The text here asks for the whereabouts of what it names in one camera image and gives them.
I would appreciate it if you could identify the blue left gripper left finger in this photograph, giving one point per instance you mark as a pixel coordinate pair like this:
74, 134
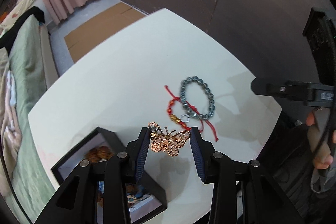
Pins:
137, 152

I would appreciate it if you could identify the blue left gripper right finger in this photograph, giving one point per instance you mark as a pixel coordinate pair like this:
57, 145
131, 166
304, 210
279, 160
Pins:
203, 156

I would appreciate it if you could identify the gold butterfly brooch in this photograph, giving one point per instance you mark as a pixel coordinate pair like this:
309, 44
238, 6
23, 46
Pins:
165, 141

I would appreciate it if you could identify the black jewelry box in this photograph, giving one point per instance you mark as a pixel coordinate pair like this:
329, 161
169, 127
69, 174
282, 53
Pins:
93, 187

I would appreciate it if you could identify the person's right hand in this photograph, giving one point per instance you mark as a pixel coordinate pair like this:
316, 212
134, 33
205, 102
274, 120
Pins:
316, 121

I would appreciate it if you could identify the green bed sheet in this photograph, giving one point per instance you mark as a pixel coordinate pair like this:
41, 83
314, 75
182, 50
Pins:
30, 188

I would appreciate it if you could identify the brown cardboard sheet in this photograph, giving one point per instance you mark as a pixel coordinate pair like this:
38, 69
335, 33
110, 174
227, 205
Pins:
102, 26

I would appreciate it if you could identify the beige blanket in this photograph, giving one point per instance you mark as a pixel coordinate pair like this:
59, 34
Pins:
11, 136

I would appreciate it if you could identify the black garment on bed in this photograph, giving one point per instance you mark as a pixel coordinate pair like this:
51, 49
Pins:
8, 39

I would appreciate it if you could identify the floral patterned quilt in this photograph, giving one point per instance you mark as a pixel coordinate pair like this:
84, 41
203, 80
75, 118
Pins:
21, 7

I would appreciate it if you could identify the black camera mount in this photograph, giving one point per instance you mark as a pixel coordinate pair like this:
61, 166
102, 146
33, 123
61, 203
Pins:
320, 34

